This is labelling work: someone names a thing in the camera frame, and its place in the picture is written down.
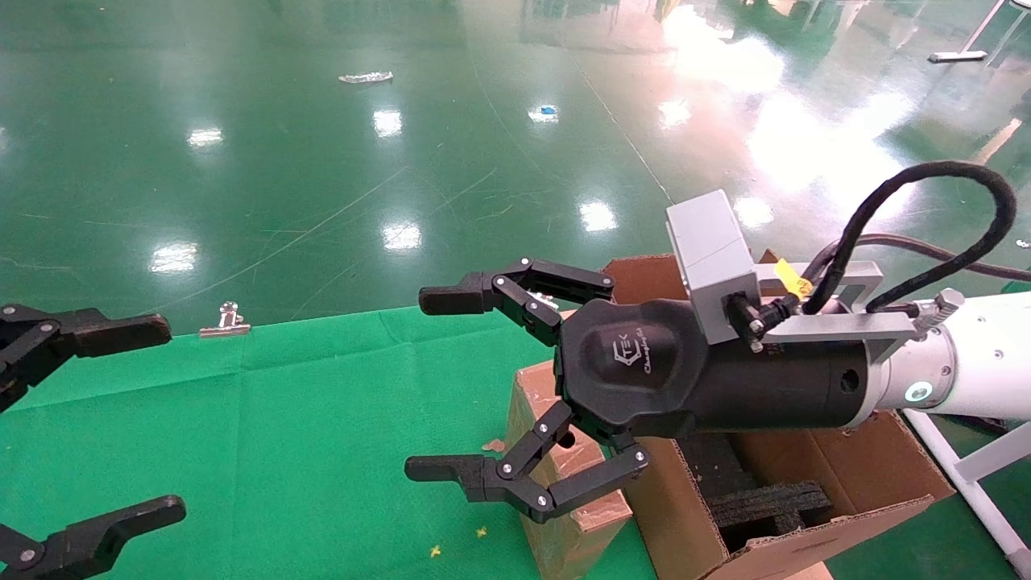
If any white tube frame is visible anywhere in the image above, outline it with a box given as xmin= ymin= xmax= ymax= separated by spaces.
xmin=902 ymin=408 xmax=1031 ymax=578

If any black foam insert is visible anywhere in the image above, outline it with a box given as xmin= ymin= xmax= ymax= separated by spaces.
xmin=706 ymin=480 xmax=834 ymax=554

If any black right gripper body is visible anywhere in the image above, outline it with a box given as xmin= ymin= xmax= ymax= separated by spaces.
xmin=554 ymin=298 xmax=876 ymax=441

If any grey metal camera bracket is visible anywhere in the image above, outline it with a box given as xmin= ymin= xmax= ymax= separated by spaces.
xmin=753 ymin=259 xmax=921 ymax=365

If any small brown cardboard box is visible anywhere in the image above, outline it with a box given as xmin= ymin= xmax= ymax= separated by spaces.
xmin=505 ymin=360 xmax=636 ymax=580

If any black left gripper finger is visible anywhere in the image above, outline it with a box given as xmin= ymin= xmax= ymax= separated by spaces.
xmin=0 ymin=495 xmax=187 ymax=580
xmin=0 ymin=304 xmax=172 ymax=413

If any yellow cable tag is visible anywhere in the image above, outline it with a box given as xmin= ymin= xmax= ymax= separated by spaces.
xmin=774 ymin=259 xmax=812 ymax=298

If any white stand base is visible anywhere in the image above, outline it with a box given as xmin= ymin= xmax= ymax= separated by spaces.
xmin=928 ymin=0 xmax=1009 ymax=64

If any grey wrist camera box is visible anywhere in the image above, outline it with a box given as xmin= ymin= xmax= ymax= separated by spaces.
xmin=665 ymin=189 xmax=763 ymax=346

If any green table cloth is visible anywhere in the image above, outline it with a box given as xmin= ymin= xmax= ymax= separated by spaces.
xmin=0 ymin=304 xmax=658 ymax=580

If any thin black cable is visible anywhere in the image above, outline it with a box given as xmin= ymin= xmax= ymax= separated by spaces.
xmin=854 ymin=233 xmax=1031 ymax=284

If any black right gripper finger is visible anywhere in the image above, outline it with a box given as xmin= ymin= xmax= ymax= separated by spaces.
xmin=418 ymin=258 xmax=615 ymax=348
xmin=404 ymin=400 xmax=651 ymax=524

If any large open brown carton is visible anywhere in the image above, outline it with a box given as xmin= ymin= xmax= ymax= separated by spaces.
xmin=602 ymin=253 xmax=956 ymax=580

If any thick black sleeved cable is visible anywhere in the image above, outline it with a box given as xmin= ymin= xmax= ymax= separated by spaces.
xmin=801 ymin=161 xmax=1018 ymax=316

